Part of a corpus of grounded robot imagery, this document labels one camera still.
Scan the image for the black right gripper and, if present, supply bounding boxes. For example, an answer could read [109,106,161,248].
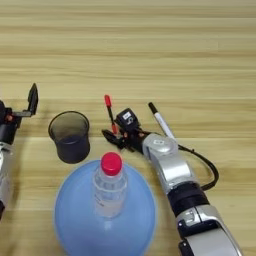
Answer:
[101,124,149,154]

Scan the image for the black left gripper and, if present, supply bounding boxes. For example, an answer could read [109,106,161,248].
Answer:
[0,83,39,145]

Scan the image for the red and black pen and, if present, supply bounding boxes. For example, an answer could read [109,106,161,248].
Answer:
[103,94,119,135]

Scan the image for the white marker with black cap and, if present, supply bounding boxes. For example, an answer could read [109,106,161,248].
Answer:
[147,101,176,140]

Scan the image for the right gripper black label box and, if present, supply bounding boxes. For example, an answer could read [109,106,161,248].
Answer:
[115,107,138,130]

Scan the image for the black mesh pen cup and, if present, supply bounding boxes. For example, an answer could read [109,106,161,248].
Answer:
[47,110,92,164]

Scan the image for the clear bottle with red cap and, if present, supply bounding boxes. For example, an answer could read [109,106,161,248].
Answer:
[92,151,129,219]

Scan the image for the blue plastic plate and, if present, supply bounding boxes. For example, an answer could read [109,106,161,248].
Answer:
[54,159,158,256]

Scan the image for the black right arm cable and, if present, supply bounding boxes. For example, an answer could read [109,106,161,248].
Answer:
[176,143,220,192]

